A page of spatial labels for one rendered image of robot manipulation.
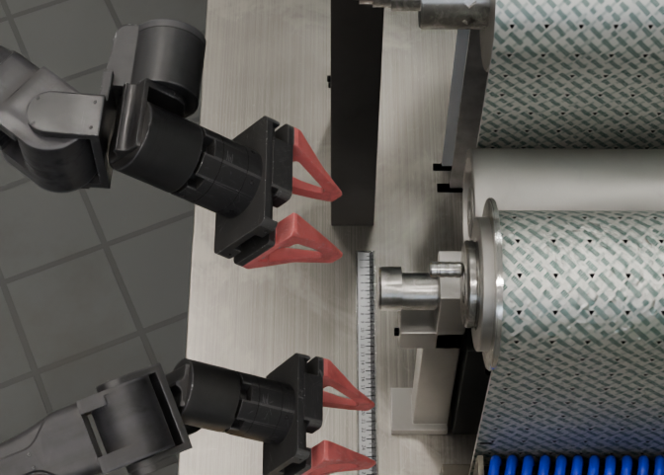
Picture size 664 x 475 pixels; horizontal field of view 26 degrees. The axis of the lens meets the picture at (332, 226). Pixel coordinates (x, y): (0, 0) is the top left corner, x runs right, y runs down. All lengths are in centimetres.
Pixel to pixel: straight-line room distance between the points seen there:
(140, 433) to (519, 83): 45
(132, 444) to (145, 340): 139
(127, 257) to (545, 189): 150
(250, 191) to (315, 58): 72
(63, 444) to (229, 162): 30
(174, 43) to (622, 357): 46
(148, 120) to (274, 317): 58
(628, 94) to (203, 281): 56
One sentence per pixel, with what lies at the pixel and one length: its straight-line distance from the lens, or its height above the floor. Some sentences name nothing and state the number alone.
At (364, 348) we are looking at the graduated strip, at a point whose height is 90.
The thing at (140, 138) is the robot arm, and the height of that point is 146.
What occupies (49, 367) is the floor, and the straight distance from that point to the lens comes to 263.
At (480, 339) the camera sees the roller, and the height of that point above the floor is 126.
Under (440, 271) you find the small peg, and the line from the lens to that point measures 124.
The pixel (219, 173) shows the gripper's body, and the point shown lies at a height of 142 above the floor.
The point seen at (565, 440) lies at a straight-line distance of 139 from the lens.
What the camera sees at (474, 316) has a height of 126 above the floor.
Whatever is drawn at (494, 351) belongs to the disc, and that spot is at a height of 127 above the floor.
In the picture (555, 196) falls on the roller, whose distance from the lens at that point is 131.
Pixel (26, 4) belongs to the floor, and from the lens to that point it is 310.
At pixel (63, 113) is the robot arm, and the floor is 147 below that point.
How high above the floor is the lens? 233
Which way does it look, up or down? 59 degrees down
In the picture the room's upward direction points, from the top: straight up
